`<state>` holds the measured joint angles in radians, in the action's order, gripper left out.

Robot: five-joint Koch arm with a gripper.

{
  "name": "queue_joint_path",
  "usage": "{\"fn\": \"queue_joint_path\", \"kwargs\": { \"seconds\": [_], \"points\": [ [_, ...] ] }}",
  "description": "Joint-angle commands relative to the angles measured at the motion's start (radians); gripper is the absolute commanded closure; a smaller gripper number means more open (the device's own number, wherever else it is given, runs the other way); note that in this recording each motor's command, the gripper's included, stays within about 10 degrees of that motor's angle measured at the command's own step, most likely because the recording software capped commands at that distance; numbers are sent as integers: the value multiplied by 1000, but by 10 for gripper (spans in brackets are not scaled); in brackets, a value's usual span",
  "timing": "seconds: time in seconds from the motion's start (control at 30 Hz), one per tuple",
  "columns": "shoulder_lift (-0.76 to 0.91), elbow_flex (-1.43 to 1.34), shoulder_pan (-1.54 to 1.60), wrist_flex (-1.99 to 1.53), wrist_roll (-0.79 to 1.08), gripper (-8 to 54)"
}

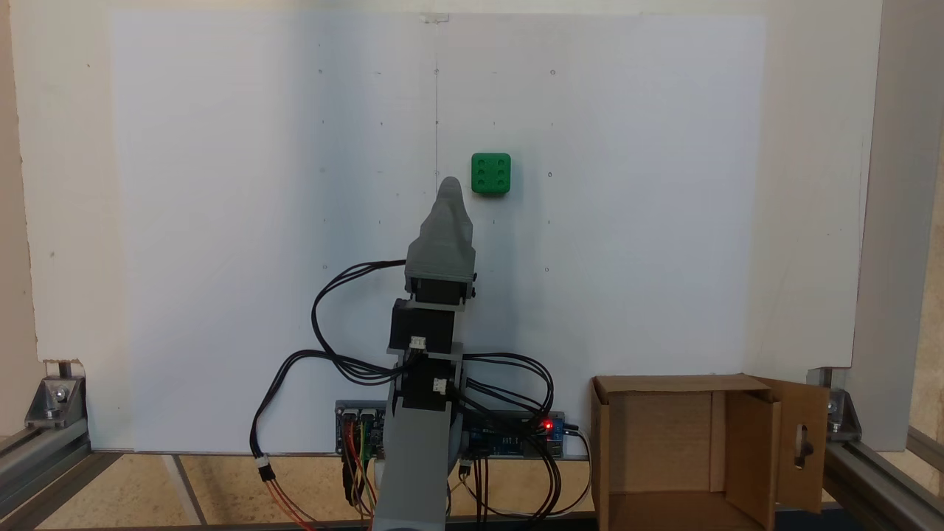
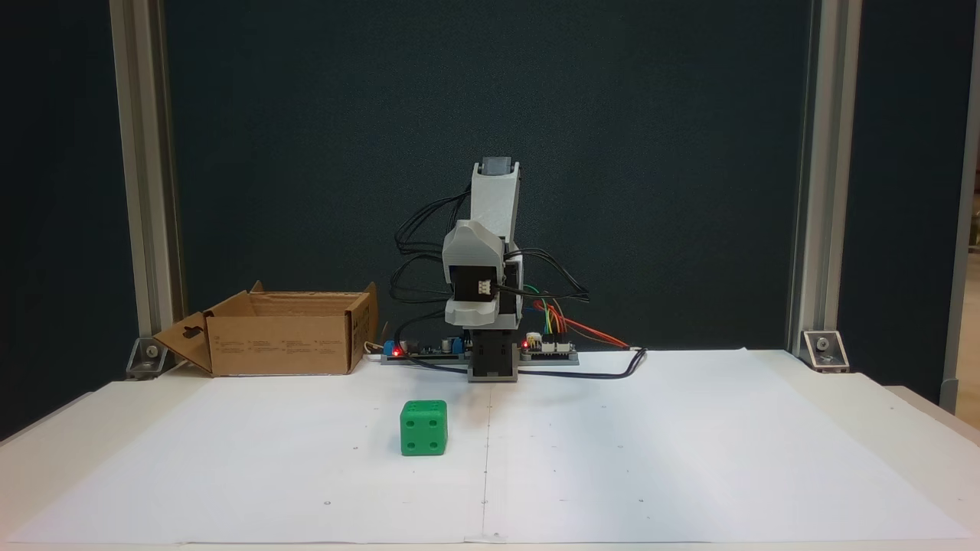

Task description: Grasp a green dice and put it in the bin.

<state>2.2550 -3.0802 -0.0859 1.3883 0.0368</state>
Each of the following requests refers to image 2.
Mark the grey ridged fixed gripper jaw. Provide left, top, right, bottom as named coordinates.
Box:
left=443, top=220, right=506, bottom=267

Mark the green die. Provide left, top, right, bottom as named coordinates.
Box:
left=400, top=399, right=449, bottom=458

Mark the blue circuit board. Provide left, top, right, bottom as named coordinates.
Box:
left=381, top=334, right=469, bottom=360

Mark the servo controller circuit board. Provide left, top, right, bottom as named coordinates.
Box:
left=521, top=331, right=577, bottom=357

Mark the brown cardboard box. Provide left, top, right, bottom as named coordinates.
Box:
left=153, top=281, right=380, bottom=377

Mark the green jumper wire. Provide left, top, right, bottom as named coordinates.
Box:
left=524, top=285, right=550, bottom=337

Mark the black servo cable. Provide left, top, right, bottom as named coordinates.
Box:
left=498, top=249, right=590, bottom=303
left=390, top=187, right=474, bottom=337

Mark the orange jumper wire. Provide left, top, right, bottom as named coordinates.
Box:
left=536, top=302, right=631, bottom=349

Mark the grey metal corner bracket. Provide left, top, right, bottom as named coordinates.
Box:
left=802, top=331, right=849, bottom=373
left=126, top=337, right=171, bottom=378

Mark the aluminium frame post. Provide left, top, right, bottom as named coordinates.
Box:
left=109, top=0, right=185, bottom=360
left=940, top=0, right=980, bottom=414
left=787, top=0, right=862, bottom=357

